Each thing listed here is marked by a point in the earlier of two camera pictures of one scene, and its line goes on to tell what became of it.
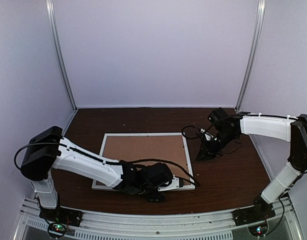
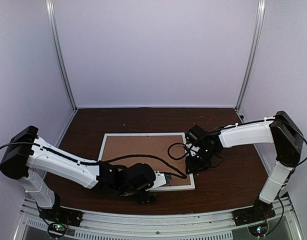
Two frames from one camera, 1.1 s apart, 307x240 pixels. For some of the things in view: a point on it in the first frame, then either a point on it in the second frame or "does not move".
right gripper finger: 203,150 to 190,164
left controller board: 57,230 does not move
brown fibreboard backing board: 170,148 does not move
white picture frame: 182,188 does not move
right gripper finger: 206,154 to 206,167
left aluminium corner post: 56,38 does not move
